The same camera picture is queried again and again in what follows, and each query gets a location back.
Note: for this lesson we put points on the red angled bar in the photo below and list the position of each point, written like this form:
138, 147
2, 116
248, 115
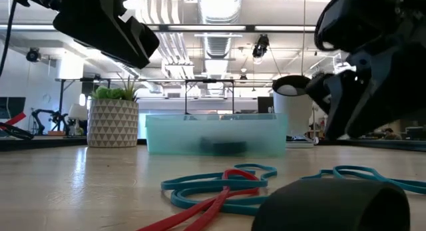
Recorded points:
16, 118

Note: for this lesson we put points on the black monitor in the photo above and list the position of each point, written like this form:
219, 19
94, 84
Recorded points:
13, 108
264, 106

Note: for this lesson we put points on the teal translucent plastic bin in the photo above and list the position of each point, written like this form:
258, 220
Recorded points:
266, 134

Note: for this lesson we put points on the succulent in triangle-patterned pot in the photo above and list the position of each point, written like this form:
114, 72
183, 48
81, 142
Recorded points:
113, 124

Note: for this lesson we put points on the black round spotlight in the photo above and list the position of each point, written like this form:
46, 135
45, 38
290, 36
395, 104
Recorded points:
33, 55

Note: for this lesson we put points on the white cylindrical device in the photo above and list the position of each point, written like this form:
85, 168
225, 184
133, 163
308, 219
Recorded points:
293, 114

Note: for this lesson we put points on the black metal stand frame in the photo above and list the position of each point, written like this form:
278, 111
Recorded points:
209, 80
62, 101

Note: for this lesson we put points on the red rubber band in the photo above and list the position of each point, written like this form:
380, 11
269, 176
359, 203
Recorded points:
241, 172

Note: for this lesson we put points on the person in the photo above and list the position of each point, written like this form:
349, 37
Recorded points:
392, 135

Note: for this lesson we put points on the black background robot arm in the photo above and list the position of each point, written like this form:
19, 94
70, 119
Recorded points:
40, 121

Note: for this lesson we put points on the wide black rubber band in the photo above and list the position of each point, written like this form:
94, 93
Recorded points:
226, 147
316, 207

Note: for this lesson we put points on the black hanging camera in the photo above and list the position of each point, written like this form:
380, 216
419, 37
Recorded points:
261, 46

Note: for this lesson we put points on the black aluminium table frame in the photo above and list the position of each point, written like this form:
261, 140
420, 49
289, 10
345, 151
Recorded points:
40, 142

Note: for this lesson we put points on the silver air duct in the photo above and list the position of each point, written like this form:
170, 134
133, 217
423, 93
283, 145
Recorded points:
219, 4

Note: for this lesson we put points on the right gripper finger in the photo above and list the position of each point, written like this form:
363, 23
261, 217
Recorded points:
346, 104
396, 91

